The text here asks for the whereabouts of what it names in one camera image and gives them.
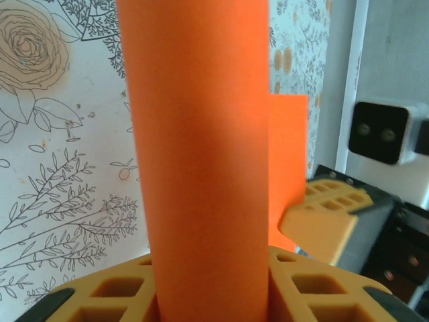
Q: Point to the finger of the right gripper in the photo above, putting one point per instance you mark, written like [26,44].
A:
[318,234]

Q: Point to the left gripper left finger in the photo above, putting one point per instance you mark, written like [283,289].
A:
[144,302]

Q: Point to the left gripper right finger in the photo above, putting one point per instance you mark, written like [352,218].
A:
[281,295]

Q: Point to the orange cloth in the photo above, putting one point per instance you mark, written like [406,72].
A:
[201,151]

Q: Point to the floral table mat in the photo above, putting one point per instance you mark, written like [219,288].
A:
[50,167]

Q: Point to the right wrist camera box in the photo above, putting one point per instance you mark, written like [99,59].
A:
[375,131]

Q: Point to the aluminium profile frame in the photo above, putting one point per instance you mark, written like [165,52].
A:
[352,84]

